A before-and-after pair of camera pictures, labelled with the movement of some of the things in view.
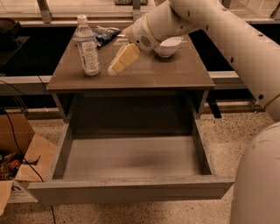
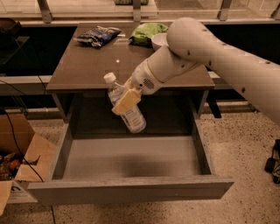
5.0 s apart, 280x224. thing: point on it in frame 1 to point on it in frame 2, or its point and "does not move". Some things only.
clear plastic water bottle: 87,41 to 135,118
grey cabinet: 149,89 does not move
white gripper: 139,32 to 143,77
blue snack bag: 104,34 does not move
